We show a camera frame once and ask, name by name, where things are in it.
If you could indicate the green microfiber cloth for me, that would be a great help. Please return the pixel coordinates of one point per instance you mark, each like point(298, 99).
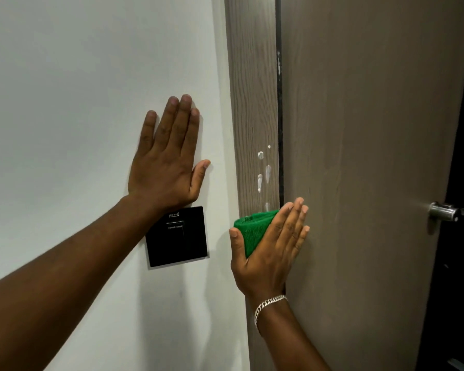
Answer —
point(255, 231)

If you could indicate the person's right hand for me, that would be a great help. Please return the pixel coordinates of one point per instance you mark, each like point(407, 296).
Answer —
point(268, 254)

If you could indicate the grey wooden door frame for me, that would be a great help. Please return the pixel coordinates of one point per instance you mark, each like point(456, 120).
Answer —
point(253, 111)

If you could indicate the person's left thumb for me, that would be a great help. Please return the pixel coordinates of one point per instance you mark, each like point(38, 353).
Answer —
point(201, 176)

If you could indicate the black key card switch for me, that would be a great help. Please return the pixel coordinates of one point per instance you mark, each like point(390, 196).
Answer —
point(181, 237)

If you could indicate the person's right little finger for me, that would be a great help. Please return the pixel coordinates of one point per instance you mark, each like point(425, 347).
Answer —
point(301, 241)

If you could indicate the person's right middle finger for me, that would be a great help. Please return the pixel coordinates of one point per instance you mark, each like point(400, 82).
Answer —
point(292, 220)

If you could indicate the person's left little finger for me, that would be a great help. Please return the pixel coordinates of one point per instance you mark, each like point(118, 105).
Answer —
point(147, 129)

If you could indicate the person's right forearm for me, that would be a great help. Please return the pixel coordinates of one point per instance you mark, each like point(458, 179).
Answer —
point(290, 336)

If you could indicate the white foam smear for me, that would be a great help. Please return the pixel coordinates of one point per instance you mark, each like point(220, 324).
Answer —
point(263, 177)

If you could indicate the person's left forearm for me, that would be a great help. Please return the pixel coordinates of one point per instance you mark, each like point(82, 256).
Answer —
point(67, 285)

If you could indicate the person's right thumb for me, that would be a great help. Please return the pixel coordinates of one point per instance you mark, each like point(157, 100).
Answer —
point(236, 247)

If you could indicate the grey wooden door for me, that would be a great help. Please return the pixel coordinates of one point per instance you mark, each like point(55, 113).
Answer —
point(371, 169)

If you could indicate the person's left hand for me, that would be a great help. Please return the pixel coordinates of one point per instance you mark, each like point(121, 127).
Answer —
point(163, 173)

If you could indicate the person's left middle finger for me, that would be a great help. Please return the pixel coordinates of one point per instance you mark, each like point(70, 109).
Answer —
point(180, 121)

